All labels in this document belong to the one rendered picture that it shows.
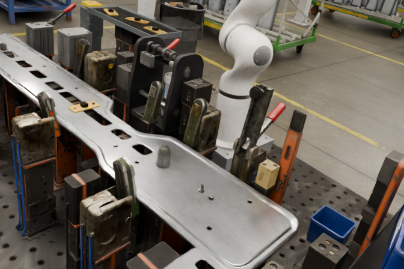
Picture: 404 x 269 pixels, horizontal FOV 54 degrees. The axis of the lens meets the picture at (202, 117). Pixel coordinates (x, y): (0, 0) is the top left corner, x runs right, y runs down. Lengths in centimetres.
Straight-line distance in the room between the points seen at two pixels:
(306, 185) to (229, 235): 78
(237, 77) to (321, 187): 54
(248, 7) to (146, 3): 372
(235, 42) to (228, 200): 59
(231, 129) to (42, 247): 71
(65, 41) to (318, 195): 104
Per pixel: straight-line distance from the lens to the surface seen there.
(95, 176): 91
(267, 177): 89
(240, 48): 126
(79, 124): 108
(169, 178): 90
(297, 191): 149
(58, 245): 117
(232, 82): 134
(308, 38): 548
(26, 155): 104
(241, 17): 135
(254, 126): 91
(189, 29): 392
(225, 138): 144
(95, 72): 132
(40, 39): 169
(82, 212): 77
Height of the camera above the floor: 153
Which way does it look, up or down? 27 degrees down
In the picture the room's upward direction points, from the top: 9 degrees clockwise
